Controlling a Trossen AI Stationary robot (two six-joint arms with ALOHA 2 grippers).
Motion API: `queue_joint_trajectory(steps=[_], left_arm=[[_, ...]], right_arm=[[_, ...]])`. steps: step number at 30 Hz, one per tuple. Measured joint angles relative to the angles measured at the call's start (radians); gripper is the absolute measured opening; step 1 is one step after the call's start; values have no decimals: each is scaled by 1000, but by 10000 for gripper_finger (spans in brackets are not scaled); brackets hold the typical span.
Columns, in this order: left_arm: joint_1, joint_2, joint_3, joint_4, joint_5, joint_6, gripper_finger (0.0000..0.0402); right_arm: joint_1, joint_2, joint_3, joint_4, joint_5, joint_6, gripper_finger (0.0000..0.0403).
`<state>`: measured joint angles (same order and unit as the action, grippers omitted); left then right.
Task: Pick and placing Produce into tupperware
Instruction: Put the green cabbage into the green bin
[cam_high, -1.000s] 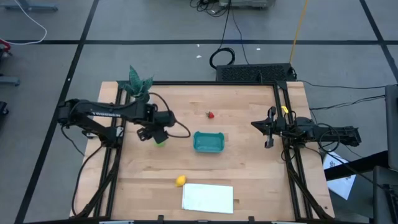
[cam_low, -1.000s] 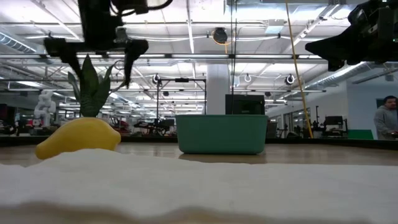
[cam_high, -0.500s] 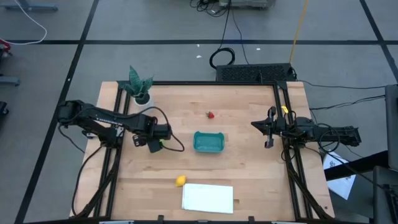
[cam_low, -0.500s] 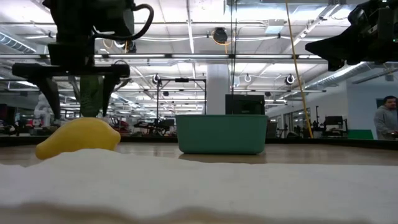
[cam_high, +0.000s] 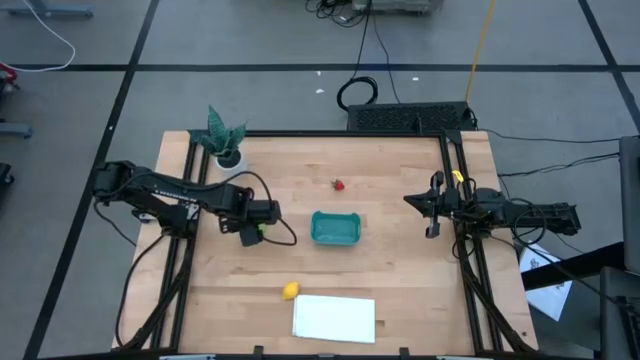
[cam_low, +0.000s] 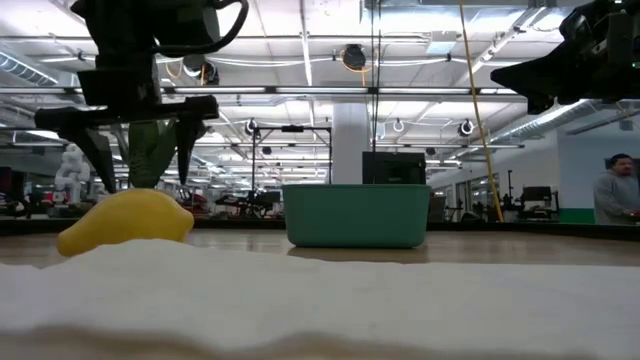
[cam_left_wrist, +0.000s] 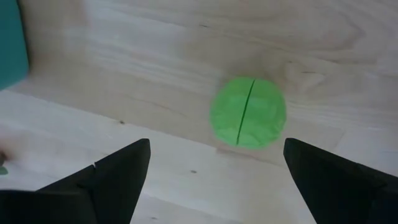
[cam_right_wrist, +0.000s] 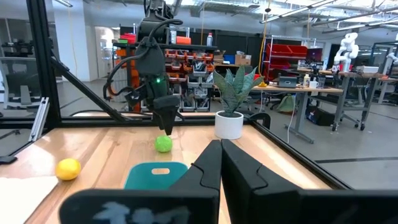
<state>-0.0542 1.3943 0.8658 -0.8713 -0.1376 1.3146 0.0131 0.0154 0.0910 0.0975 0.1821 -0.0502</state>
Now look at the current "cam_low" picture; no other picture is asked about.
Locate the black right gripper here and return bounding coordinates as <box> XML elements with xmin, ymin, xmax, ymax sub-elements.
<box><xmin>489</xmin><ymin>0</ymin><xmax>640</xmax><ymax>116</ymax></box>

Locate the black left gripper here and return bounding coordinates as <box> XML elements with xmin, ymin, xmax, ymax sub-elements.
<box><xmin>33</xmin><ymin>52</ymin><xmax>220</xmax><ymax>195</ymax></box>

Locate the yellow lemon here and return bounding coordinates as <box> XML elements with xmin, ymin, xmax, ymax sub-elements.
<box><xmin>55</xmin><ymin>188</ymin><xmax>195</xmax><ymax>258</ymax></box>

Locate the teal plastic tupperware container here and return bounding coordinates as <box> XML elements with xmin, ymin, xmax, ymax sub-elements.
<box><xmin>281</xmin><ymin>183</ymin><xmax>432</xmax><ymax>250</ymax></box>

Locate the green leafy plant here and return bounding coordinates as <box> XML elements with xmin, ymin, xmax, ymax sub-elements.
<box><xmin>127</xmin><ymin>118</ymin><xmax>177</xmax><ymax>190</ymax></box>

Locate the white robot figure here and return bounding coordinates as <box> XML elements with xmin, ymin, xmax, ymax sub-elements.
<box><xmin>53</xmin><ymin>143</ymin><xmax>92</xmax><ymax>204</ymax></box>

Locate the black background workstation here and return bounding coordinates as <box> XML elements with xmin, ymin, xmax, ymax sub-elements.
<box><xmin>518</xmin><ymin>185</ymin><xmax>561</xmax><ymax>222</ymax></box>

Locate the person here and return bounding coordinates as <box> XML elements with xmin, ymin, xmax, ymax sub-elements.
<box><xmin>593</xmin><ymin>153</ymin><xmax>640</xmax><ymax>226</ymax></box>

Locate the black monitor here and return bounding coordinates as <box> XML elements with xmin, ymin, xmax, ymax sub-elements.
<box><xmin>362</xmin><ymin>151</ymin><xmax>427</xmax><ymax>186</ymax></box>

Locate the white pillar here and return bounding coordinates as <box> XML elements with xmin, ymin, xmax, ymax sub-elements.
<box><xmin>332</xmin><ymin>102</ymin><xmax>371</xmax><ymax>185</ymax></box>

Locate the white folded cloth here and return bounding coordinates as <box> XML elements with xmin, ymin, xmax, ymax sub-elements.
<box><xmin>0</xmin><ymin>238</ymin><xmax>640</xmax><ymax>360</ymax></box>

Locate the yellow cable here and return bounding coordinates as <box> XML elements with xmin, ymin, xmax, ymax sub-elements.
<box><xmin>458</xmin><ymin>0</ymin><xmax>505</xmax><ymax>224</ymax></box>

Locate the black metal stand frame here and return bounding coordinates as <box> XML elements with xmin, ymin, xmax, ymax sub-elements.
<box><xmin>250</xmin><ymin>124</ymin><xmax>334</xmax><ymax>202</ymax></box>

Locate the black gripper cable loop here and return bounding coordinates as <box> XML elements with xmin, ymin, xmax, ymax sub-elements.
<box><xmin>152</xmin><ymin>0</ymin><xmax>250</xmax><ymax>57</ymax></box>

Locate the black aluminium table frame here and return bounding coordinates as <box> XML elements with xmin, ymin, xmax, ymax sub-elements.
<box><xmin>0</xmin><ymin>215</ymin><xmax>640</xmax><ymax>242</ymax></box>

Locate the black hanging cable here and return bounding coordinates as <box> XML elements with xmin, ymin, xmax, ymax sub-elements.
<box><xmin>370</xmin><ymin>0</ymin><xmax>383</xmax><ymax>154</ymax></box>

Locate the black ceiling cable reel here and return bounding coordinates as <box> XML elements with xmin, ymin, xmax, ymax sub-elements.
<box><xmin>341</xmin><ymin>43</ymin><xmax>368</xmax><ymax>72</ymax></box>

